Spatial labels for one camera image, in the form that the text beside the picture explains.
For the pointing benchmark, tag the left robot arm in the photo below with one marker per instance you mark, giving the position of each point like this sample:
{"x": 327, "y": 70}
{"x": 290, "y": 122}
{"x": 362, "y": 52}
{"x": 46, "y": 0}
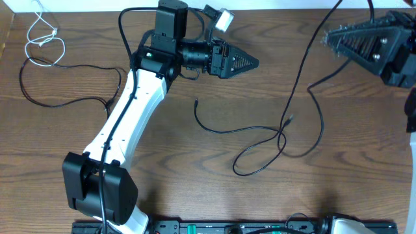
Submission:
{"x": 97, "y": 182}

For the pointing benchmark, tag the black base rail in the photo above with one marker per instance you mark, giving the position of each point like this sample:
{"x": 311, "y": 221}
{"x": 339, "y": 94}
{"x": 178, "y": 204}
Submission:
{"x": 296, "y": 223}

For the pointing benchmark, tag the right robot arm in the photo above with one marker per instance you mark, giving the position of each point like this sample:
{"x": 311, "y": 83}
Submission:
{"x": 409, "y": 110}

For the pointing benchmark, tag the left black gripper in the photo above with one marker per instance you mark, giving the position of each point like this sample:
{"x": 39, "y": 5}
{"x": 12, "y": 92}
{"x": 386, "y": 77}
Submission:
{"x": 220, "y": 65}

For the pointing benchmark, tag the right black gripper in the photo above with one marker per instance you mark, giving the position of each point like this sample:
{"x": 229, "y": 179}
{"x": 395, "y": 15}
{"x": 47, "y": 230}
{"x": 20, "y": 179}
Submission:
{"x": 393, "y": 56}

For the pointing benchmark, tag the cardboard panel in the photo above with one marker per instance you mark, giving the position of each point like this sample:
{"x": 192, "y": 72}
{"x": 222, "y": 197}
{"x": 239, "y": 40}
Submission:
{"x": 6, "y": 21}

